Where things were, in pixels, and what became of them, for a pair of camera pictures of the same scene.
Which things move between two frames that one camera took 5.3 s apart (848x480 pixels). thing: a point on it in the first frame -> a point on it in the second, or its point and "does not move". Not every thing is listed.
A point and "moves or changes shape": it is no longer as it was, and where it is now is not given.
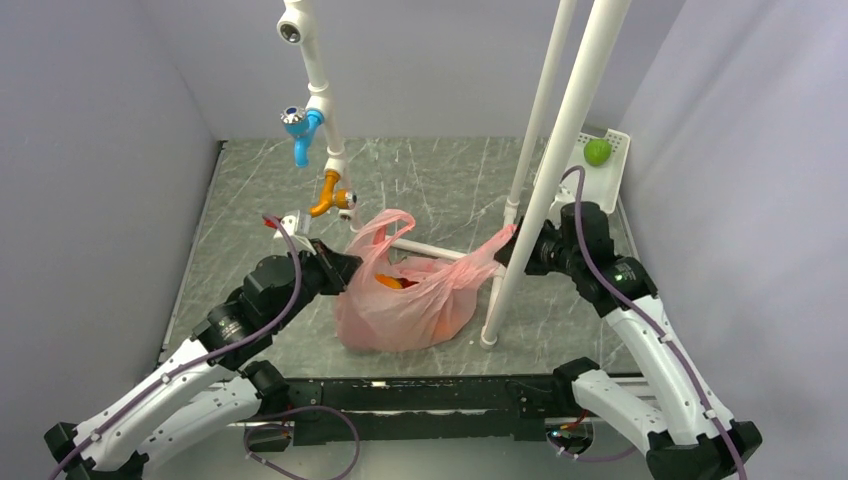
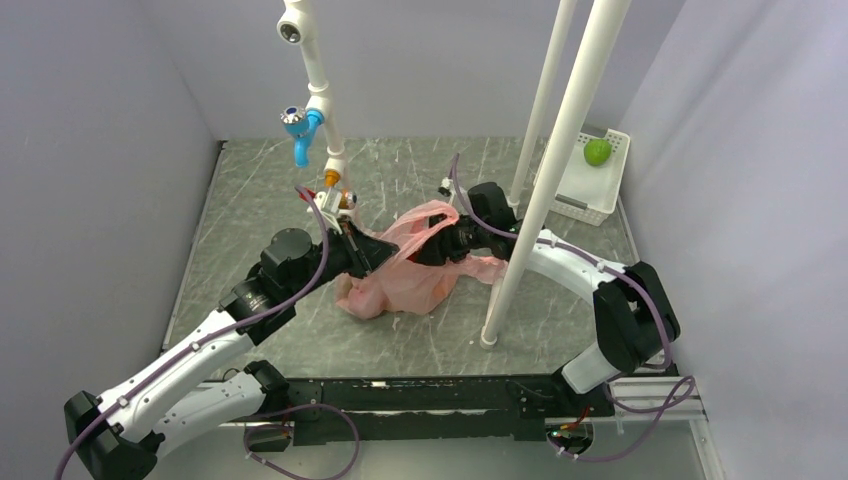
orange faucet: x=331 y=197 does not move
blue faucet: x=301 y=123 does not move
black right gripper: x=531 y=266 -> x=438 y=246
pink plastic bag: x=410 y=304 moves or changes shape
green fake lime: x=597 y=151 does not move
